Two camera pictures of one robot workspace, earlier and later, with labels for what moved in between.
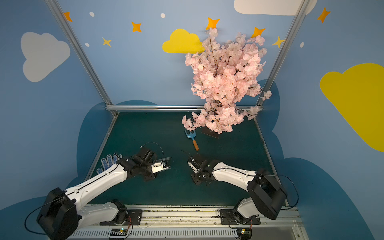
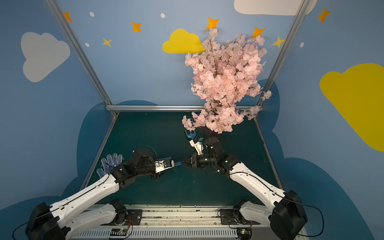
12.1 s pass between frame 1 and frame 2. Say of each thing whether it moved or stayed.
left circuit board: stayed
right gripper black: moved
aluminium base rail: stayed
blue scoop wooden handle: stayed
